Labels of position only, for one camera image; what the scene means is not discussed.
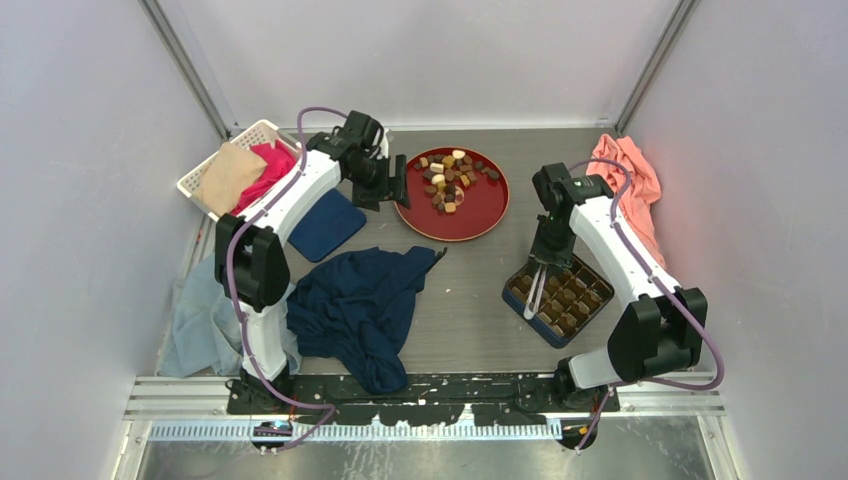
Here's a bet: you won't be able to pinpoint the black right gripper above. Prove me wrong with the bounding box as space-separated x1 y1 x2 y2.
529 214 577 280

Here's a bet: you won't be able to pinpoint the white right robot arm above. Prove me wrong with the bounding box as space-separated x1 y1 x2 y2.
523 163 710 411

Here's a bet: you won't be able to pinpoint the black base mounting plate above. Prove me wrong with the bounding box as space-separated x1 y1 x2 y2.
225 372 606 427

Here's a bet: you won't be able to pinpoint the red round tray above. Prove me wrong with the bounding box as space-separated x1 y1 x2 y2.
396 146 510 242

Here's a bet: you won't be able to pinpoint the salmon pink cloth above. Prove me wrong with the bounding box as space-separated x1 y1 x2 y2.
592 134 666 268

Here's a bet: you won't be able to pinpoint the light blue cloth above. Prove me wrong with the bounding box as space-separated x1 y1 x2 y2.
158 254 303 380

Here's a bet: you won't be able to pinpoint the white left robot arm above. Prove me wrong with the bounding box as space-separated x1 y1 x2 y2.
214 111 410 413

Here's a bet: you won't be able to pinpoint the clear plastic metal tongs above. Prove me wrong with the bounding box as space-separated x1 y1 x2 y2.
522 264 547 321

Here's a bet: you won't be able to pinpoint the white plastic basket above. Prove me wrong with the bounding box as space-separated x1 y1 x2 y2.
177 120 301 221

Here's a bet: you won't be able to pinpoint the blue tin lid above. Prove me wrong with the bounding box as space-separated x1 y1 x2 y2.
288 189 366 263

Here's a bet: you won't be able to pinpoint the beige cloth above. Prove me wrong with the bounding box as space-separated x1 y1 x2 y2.
195 142 266 217

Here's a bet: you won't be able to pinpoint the blue chocolate tin box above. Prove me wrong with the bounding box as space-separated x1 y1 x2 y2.
502 256 614 349

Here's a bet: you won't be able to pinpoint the dark blue cloth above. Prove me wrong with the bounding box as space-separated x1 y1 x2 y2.
286 246 446 395

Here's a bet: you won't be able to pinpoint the pink magenta cloth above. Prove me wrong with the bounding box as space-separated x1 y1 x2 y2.
230 139 297 216

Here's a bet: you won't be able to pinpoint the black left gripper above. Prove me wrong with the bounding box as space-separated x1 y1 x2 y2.
347 153 410 212

